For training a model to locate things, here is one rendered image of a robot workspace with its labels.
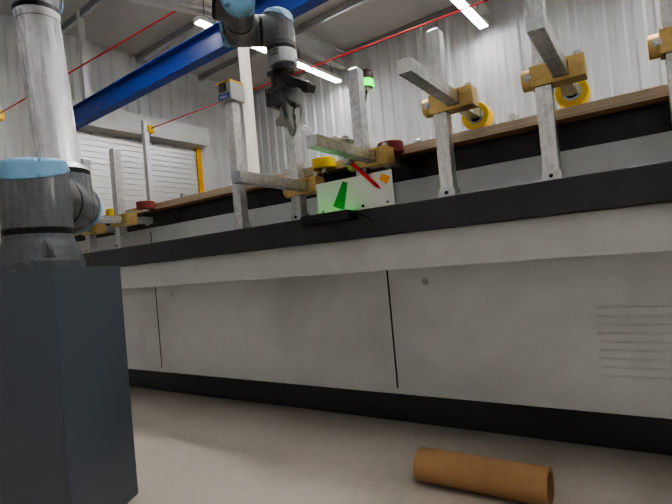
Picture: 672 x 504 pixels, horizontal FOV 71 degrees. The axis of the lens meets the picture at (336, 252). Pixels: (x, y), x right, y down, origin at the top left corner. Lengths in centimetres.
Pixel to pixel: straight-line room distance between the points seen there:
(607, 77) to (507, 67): 158
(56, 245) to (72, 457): 47
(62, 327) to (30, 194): 32
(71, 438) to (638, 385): 134
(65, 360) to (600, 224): 121
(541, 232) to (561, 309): 29
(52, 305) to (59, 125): 55
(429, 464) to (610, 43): 808
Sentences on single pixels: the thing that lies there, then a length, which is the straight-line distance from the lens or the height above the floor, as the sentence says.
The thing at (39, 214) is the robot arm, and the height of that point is 73.
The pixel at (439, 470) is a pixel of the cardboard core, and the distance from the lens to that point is 123.
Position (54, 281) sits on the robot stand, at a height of 57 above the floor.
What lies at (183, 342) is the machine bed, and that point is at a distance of 231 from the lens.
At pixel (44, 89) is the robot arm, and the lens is 154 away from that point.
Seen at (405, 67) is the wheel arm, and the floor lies 94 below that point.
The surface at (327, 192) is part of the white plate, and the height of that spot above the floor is 77.
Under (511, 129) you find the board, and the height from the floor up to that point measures 88.
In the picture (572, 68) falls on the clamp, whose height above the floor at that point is 94.
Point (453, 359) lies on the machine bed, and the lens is 153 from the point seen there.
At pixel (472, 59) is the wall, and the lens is 937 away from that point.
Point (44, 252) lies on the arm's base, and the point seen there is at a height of 64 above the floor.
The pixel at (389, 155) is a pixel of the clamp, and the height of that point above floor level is 84.
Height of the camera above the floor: 56
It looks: 1 degrees up
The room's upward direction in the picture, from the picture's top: 5 degrees counter-clockwise
